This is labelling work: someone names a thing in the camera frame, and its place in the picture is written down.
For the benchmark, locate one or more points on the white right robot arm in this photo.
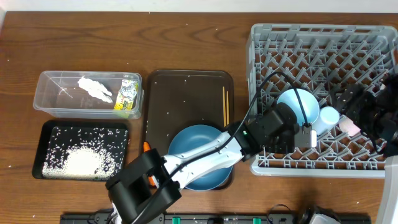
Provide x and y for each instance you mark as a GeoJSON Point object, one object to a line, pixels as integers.
{"type": "Point", "coordinates": [384, 140]}

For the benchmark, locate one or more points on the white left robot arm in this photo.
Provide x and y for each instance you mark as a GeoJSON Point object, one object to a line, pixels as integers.
{"type": "Point", "coordinates": [136, 201]}

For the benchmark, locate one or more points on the light blue plastic cup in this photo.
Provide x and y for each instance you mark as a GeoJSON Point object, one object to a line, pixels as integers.
{"type": "Point", "coordinates": [328, 117]}

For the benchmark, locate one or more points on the black waste tray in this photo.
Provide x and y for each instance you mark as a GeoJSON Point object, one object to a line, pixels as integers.
{"type": "Point", "coordinates": [45, 136]}

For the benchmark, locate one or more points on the pink plastic cup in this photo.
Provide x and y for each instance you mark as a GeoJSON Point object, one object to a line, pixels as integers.
{"type": "Point", "coordinates": [347, 126]}

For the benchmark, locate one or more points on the dark brown serving tray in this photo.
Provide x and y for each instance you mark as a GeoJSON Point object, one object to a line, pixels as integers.
{"type": "Point", "coordinates": [177, 99]}

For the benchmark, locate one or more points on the light blue rice bowl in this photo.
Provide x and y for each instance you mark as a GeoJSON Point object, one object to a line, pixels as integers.
{"type": "Point", "coordinates": [309, 103]}

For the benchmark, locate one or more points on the white rice pile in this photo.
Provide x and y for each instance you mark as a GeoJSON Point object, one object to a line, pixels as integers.
{"type": "Point", "coordinates": [83, 153]}

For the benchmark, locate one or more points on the white tissue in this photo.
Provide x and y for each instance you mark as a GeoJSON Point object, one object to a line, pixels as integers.
{"type": "Point", "coordinates": [95, 89]}

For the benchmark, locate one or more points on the dark blue plate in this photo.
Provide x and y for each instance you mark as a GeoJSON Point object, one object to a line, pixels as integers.
{"type": "Point", "coordinates": [191, 138]}

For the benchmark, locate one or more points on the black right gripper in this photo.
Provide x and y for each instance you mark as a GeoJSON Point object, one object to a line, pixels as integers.
{"type": "Point", "coordinates": [365, 98]}

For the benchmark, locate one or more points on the grey plastic dishwasher rack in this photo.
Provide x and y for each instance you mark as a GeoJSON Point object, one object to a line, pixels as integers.
{"type": "Point", "coordinates": [320, 58]}

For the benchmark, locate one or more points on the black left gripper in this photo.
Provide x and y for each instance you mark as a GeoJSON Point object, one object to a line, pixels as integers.
{"type": "Point", "coordinates": [286, 148]}

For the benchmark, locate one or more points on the clear plastic waste bin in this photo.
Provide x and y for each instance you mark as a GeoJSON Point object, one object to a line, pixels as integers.
{"type": "Point", "coordinates": [58, 94]}

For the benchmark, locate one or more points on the orange carrot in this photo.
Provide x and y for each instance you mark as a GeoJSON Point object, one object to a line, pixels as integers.
{"type": "Point", "coordinates": [146, 147]}

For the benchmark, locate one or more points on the yellow silver snack wrapper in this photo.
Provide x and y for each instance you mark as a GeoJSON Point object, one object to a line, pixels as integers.
{"type": "Point", "coordinates": [126, 95]}

